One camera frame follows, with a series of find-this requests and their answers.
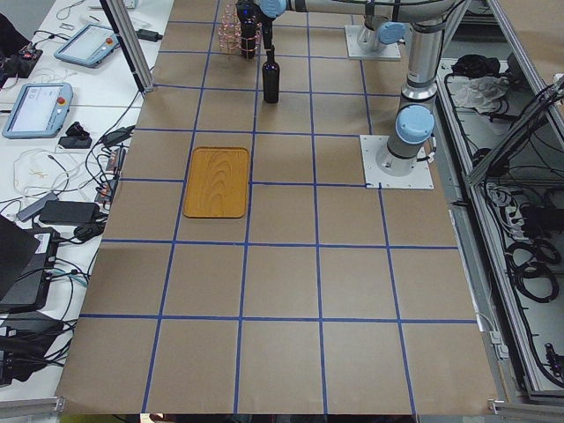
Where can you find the copper wire bottle basket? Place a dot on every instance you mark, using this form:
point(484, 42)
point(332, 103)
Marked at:
point(229, 31)

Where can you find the teach pendant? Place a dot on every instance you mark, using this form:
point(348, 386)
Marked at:
point(89, 47)
point(39, 111)

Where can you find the black laptop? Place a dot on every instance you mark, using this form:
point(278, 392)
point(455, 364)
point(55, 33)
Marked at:
point(27, 260)

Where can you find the teach pendant lower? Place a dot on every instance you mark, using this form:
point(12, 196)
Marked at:
point(39, 111)

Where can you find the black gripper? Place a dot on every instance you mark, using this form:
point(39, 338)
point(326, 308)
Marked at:
point(267, 27)

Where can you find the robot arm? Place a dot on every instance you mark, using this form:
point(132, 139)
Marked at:
point(378, 31)
point(415, 121)

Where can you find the white cloth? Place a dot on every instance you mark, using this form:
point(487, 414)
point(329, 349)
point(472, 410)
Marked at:
point(482, 94)

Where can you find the teach pendant upper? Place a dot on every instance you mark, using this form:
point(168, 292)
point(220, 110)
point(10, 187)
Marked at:
point(89, 47)

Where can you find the aluminium frame post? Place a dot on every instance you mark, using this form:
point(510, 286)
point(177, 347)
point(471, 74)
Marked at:
point(123, 28)

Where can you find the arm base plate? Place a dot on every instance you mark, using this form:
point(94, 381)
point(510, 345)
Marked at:
point(390, 53)
point(383, 170)

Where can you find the dark wine bottle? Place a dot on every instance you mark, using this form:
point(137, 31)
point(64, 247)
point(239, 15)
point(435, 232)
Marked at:
point(247, 15)
point(271, 74)

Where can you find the wooden tray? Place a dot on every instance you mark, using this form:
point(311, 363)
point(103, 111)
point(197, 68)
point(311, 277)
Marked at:
point(217, 183)

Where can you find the black power adapter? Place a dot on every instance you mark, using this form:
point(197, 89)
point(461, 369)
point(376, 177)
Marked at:
point(68, 213)

